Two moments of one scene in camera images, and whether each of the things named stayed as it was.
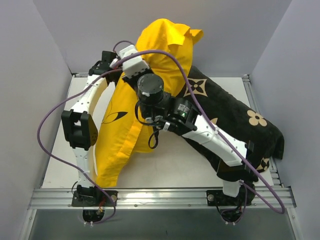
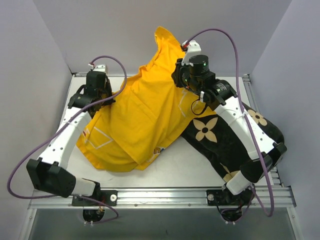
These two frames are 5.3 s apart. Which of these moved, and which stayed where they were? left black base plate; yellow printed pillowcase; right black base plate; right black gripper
Moved: right black gripper; yellow printed pillowcase
Stayed: left black base plate; right black base plate
